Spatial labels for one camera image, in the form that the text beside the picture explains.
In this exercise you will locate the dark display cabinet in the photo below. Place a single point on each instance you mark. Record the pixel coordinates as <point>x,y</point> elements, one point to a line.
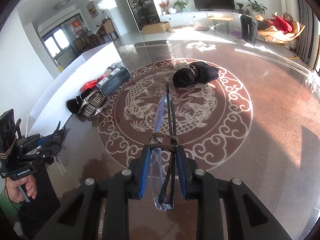
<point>144,12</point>

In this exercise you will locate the white round vase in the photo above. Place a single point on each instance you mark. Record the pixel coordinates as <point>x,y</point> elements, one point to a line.
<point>172,10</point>

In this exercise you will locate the white board panel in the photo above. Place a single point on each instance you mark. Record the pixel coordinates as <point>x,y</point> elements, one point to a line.
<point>51,107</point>

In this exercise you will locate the clear blue-framed glasses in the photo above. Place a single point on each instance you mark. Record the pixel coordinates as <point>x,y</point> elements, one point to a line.
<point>163,146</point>

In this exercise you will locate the reclining person in red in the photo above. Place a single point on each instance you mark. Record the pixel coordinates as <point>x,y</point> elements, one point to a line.
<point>250,25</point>

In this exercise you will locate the black fuzzy item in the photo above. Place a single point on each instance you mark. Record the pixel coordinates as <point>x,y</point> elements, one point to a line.
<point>75,105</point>

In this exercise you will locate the green potted plant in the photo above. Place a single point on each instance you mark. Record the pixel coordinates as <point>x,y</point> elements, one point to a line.
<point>256,8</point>
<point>181,5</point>

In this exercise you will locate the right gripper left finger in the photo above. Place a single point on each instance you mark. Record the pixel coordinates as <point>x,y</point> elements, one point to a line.
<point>127,184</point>

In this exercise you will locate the long black box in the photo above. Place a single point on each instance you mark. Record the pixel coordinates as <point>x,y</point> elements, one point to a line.
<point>112,82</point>

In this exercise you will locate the small potted plant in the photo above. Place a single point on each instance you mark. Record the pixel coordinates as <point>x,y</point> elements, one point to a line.
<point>240,7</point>

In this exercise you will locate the person's left hand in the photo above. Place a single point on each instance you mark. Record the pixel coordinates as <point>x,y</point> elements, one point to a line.
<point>16,190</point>

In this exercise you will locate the grey curtain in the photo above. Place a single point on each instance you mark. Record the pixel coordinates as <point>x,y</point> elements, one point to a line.
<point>308,40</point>

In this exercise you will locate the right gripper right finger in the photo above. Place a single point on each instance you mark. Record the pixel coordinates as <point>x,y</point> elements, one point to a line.
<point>197,184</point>

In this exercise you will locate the black knitted hat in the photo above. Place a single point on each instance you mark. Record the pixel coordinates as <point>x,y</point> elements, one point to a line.
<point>196,72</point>

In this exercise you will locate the cardboard box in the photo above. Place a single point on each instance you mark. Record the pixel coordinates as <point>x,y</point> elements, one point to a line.
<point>155,28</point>

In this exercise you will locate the green potted plant right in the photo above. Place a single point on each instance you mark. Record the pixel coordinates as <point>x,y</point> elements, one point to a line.
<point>256,8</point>

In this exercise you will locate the white tv cabinet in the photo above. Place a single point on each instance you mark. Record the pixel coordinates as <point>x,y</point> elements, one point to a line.
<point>199,17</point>

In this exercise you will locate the orange lounge chair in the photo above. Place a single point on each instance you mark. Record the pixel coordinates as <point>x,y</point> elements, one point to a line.
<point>273,36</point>

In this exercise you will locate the black hair claw clip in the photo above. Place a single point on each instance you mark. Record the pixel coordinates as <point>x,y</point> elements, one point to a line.
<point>52,145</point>

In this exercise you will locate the red packet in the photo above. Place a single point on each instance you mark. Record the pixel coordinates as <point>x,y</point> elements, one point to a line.
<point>89,85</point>

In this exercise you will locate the green potted plant left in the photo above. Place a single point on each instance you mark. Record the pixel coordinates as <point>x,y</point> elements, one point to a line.
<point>181,5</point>

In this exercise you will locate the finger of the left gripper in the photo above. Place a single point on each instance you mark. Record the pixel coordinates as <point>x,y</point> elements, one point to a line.
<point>39,140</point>
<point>28,154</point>

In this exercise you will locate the red flower vase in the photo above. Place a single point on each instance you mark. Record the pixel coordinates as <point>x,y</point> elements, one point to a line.
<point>164,6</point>

